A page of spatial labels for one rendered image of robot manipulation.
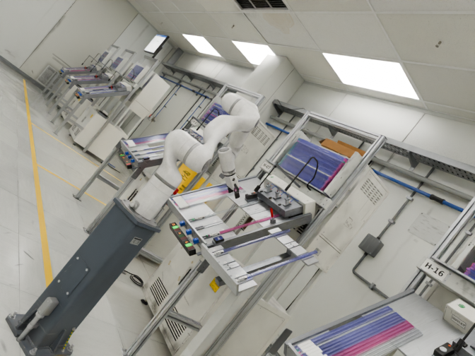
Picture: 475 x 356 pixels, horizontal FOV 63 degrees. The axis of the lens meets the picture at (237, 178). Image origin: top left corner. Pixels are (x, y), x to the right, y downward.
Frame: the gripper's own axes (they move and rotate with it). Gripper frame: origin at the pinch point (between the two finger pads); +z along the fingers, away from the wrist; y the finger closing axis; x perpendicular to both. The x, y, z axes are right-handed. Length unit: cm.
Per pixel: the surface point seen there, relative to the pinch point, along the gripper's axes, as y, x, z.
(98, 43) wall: 849, -69, -20
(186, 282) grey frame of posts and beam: -36, 52, 17
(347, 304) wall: 3, -86, 160
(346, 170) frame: -33, -63, -4
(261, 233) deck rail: -32.0, 0.8, 12.4
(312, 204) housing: -30.0, -37.4, 11.1
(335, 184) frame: -33, -54, 2
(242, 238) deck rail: -32.1, 13.6, 9.3
